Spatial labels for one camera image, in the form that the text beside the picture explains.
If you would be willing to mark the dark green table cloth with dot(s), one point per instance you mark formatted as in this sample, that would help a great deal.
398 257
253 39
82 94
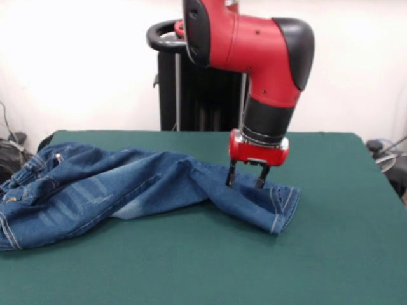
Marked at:
222 254

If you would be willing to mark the black floor equipment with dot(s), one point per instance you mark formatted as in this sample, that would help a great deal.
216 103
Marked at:
399 181

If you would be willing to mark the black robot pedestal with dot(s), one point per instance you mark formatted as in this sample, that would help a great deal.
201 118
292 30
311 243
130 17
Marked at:
168 95

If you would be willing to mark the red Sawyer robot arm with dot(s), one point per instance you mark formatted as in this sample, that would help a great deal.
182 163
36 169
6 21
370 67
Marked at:
254 47

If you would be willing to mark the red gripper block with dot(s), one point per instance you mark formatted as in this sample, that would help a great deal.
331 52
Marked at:
257 154

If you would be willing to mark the blue denim jeans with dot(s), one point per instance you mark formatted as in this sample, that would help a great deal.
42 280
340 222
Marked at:
143 190

